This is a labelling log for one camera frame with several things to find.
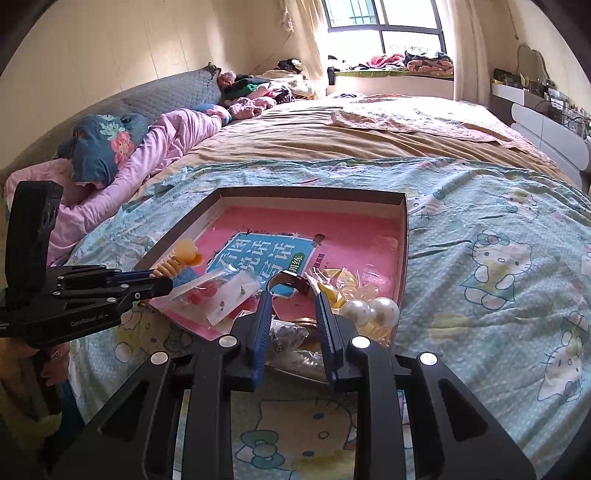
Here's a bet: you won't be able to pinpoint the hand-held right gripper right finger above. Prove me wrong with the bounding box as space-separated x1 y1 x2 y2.
315 291 536 480

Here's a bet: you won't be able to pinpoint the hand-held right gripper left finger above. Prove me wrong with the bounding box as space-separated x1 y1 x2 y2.
46 291 273 480

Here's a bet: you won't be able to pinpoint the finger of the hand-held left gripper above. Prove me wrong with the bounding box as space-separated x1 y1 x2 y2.
51 265 160 289
55 277 175 308

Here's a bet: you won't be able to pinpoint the dark bead clear packet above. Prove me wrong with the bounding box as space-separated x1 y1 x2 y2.
265 318 328 370

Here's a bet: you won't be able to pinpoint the orange spiral hair tie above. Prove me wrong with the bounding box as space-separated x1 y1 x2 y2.
152 237 205 278

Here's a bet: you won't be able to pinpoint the white earring card packet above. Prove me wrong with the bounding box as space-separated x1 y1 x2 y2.
205 272 262 326

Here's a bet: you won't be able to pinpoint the large pearl earrings packet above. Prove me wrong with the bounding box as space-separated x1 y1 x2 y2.
338 296 400 329

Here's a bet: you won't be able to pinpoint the yellow hoop earrings clear packet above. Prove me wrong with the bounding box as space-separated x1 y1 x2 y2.
307 265 384 311

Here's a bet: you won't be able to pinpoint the dark red bracelet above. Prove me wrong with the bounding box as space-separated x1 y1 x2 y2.
264 270 324 305

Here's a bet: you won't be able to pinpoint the shallow cardboard box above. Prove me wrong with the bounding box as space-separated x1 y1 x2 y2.
134 186 410 386

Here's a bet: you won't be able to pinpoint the pink bead clear packet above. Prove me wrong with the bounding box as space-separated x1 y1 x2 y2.
168 270 228 308

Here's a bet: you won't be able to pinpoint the blue floral pillow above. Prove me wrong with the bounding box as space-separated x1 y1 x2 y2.
58 113 151 185

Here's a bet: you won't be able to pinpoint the pink quilt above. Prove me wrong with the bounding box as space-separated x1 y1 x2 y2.
4 108 232 265

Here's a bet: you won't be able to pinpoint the cartoon cat printed blanket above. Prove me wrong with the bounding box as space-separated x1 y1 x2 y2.
65 157 591 480

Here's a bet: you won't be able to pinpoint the grey quilted headboard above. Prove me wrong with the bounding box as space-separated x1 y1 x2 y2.
0 69 222 186

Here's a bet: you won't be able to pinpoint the beige bed cover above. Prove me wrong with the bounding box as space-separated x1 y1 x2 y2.
139 95 570 204

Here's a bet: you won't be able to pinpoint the pile of clothes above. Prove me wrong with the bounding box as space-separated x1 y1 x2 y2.
217 58 320 117

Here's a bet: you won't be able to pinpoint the pink patterned cloth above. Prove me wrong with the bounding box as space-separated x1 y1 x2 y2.
330 108 527 151

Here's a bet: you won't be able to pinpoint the clothes on window seat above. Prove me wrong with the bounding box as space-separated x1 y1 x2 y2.
332 51 456 80

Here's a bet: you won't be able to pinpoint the beige curtain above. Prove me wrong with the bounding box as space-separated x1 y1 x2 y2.
283 0 334 99

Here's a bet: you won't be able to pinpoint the grey white vanity cabinet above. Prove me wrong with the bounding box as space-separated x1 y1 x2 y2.
489 69 591 186

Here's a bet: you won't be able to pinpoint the window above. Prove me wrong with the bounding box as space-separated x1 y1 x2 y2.
323 0 447 59

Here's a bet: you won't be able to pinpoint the vanity mirror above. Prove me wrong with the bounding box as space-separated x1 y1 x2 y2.
515 44 551 85

